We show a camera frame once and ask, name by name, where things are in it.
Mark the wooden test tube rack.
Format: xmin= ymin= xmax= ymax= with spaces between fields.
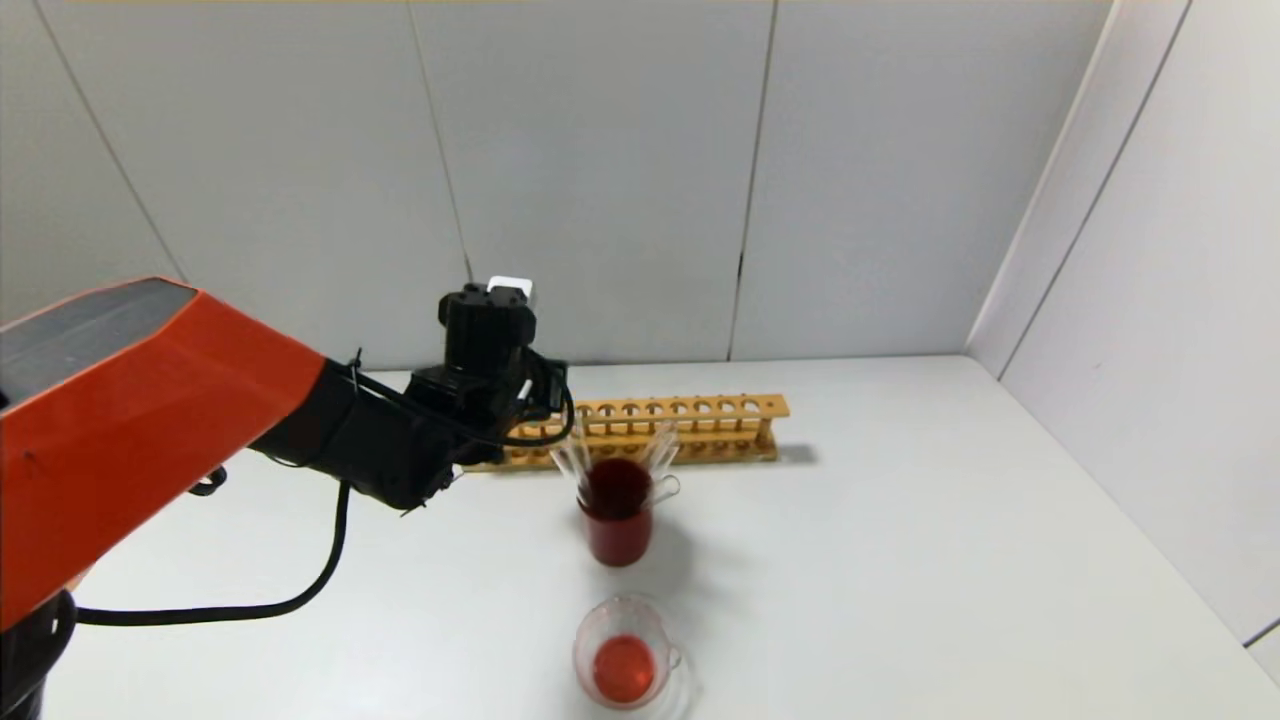
xmin=462 ymin=394 xmax=791 ymax=473

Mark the red plastic cup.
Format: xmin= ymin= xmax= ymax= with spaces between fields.
xmin=577 ymin=458 xmax=656 ymax=568

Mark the clear glass beaker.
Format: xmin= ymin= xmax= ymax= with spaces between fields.
xmin=573 ymin=595 xmax=692 ymax=714

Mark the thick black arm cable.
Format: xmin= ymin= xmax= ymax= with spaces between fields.
xmin=74 ymin=368 xmax=577 ymax=627

